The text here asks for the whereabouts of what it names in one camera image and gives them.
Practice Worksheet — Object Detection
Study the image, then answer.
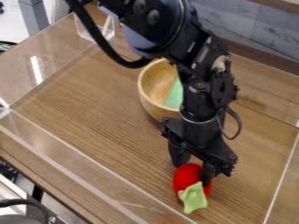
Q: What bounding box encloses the clear acrylic tray enclosure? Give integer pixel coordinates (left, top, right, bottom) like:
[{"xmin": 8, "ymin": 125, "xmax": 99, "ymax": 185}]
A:
[{"xmin": 0, "ymin": 17, "xmax": 299, "ymax": 224}]

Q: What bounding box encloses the grey post upper left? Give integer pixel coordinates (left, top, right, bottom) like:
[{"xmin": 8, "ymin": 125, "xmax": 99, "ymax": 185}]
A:
[{"xmin": 18, "ymin": 0, "xmax": 51, "ymax": 36}]

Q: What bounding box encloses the black device lower left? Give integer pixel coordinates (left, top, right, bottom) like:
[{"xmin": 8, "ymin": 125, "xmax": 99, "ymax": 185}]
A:
[{"xmin": 0, "ymin": 199, "xmax": 68, "ymax": 224}]

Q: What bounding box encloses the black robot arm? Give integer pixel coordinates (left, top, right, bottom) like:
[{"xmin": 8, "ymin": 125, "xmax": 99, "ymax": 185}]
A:
[{"xmin": 64, "ymin": 0, "xmax": 239, "ymax": 185}]

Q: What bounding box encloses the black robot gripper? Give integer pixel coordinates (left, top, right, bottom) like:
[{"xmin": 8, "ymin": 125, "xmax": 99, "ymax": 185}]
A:
[{"xmin": 163, "ymin": 117, "xmax": 239, "ymax": 186}]

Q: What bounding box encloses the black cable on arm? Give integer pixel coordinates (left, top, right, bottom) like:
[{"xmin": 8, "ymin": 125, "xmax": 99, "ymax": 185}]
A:
[{"xmin": 217, "ymin": 106, "xmax": 243, "ymax": 141}]

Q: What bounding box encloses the wooden bowl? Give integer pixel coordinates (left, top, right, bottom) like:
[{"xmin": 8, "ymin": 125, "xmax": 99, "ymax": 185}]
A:
[{"xmin": 138, "ymin": 59, "xmax": 179, "ymax": 122}]

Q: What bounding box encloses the red plush fruit green leaf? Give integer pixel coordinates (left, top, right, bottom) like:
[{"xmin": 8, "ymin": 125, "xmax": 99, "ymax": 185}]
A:
[{"xmin": 173, "ymin": 163, "xmax": 211, "ymax": 214}]

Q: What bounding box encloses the green rectangular block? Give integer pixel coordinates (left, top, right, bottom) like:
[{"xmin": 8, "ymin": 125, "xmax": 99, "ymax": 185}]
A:
[{"xmin": 165, "ymin": 78, "xmax": 183, "ymax": 109}]

